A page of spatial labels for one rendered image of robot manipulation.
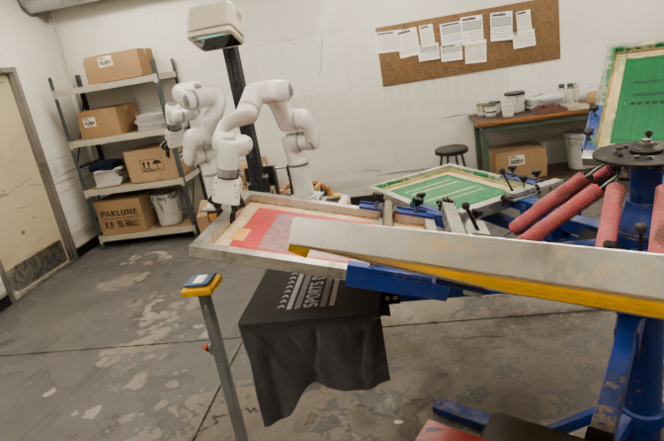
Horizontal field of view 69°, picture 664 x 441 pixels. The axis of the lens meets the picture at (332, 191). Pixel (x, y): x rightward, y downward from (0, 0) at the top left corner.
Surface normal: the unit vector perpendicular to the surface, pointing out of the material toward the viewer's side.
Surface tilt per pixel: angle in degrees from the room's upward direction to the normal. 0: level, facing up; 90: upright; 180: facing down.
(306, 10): 90
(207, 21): 64
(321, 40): 90
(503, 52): 90
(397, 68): 90
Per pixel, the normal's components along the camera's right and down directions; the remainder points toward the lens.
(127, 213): -0.15, 0.29
